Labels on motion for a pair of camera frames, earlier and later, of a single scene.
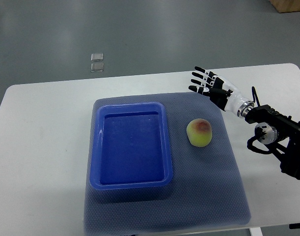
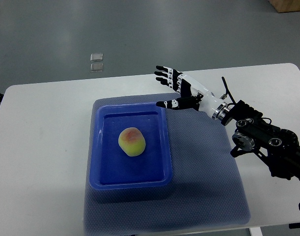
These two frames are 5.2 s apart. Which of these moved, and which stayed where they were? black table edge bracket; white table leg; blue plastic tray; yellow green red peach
Moved: yellow green red peach
Stayed: black table edge bracket; white table leg; blue plastic tray
